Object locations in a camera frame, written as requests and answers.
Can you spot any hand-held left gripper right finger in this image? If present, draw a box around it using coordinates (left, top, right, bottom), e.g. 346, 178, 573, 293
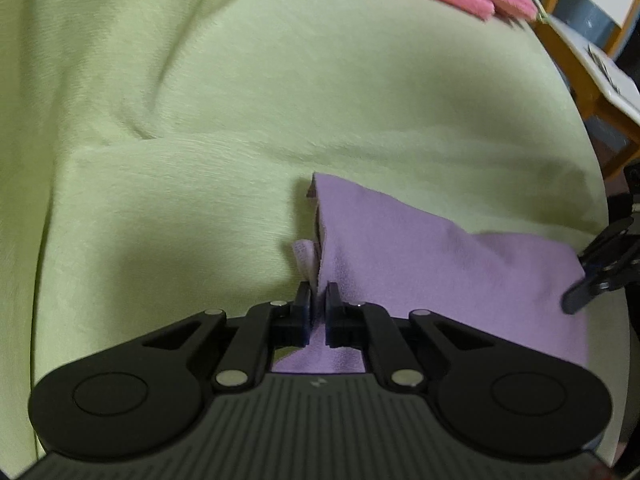
325, 282, 496, 391

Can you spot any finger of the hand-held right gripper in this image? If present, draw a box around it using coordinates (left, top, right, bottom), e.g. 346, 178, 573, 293
560, 216, 640, 316

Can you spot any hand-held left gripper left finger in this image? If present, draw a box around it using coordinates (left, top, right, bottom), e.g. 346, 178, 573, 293
142, 282, 313, 393

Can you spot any purple garment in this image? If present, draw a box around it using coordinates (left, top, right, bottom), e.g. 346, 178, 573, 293
272, 172, 591, 376

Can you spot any light green table cover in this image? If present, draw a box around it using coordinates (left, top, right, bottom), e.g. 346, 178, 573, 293
0, 0, 608, 471

